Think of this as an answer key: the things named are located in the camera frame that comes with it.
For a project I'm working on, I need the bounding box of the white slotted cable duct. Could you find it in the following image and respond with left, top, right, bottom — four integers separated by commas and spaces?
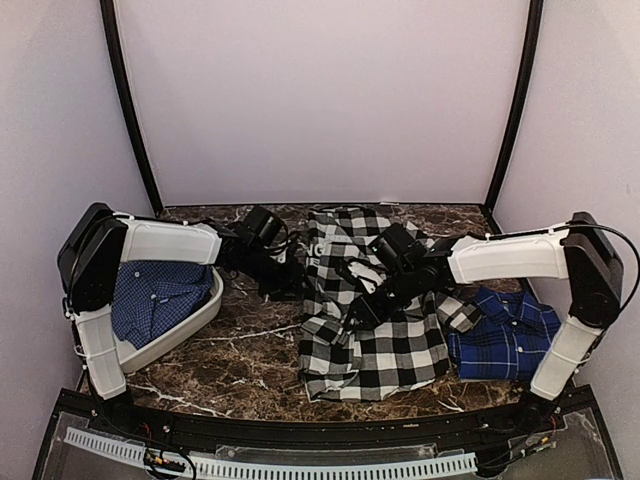
63, 427, 477, 479

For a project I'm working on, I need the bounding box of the black corner frame post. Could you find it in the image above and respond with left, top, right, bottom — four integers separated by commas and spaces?
483, 0, 544, 214
99, 0, 164, 216

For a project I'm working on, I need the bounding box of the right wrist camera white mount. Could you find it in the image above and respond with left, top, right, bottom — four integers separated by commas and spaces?
336, 259, 383, 293

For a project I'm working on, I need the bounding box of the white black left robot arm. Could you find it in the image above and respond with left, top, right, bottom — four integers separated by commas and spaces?
57, 203, 304, 436

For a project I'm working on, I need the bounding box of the blue plaid folded shirt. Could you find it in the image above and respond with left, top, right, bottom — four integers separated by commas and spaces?
448, 287, 561, 381

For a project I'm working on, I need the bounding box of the black corner frame post left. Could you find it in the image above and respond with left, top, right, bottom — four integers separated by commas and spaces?
99, 0, 164, 216

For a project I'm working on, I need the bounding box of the black corner frame post right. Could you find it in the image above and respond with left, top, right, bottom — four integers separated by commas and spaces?
483, 0, 544, 214

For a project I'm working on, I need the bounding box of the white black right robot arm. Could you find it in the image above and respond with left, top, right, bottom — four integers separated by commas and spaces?
343, 212, 628, 434

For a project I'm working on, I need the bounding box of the small-check blue shirt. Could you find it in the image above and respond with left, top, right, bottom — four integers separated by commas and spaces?
111, 261, 215, 349

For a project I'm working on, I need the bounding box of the grey plastic bin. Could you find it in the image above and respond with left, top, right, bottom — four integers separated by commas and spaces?
114, 267, 224, 374

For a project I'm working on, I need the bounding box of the black white checked shirt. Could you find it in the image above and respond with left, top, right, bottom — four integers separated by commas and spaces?
299, 207, 477, 401

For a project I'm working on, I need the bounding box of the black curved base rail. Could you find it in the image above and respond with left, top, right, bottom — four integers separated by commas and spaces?
33, 387, 623, 479

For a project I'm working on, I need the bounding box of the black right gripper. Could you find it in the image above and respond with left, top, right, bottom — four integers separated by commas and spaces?
343, 265, 420, 331

